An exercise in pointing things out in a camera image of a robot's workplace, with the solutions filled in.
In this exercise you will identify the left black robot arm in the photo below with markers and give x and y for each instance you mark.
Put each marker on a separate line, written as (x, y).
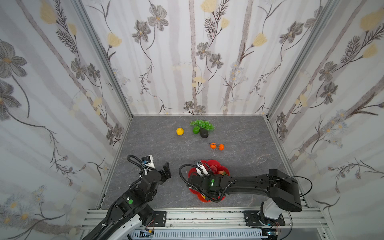
(131, 210)

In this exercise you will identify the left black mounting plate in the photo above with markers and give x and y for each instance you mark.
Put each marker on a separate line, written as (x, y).
(158, 220)

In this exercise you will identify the red flower-shaped fruit bowl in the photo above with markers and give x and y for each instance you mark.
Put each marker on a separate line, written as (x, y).
(220, 168)

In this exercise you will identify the dark red pomegranate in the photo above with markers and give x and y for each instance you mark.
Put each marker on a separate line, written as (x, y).
(214, 169)

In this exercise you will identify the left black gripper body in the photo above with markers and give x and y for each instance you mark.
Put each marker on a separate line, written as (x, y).
(165, 171)

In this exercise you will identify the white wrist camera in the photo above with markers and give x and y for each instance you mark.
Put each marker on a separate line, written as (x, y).
(203, 169)
(148, 162)

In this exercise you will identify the white slotted cable duct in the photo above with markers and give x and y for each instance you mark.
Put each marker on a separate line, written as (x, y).
(207, 234)

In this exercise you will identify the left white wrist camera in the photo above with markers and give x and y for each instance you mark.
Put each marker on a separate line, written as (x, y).
(148, 162)

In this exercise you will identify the green lime fruit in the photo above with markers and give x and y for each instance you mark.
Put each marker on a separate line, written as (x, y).
(196, 129)

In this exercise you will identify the black mounting plate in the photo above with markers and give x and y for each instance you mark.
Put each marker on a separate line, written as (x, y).
(158, 220)
(258, 220)

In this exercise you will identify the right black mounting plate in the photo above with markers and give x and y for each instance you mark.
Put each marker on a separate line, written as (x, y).
(258, 220)

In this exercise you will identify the dark avocado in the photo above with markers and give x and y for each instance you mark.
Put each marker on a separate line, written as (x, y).
(204, 133)

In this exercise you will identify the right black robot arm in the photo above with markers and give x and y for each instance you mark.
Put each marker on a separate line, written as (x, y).
(281, 190)

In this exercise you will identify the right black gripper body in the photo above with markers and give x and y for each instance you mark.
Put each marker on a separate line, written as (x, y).
(193, 180)

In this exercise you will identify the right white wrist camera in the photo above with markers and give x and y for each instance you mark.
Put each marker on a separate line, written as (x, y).
(203, 169)

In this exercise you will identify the green grape bunch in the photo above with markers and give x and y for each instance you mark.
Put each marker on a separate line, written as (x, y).
(203, 124)

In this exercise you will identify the orange tangerine with stem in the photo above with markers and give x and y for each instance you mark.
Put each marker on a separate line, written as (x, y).
(213, 145)

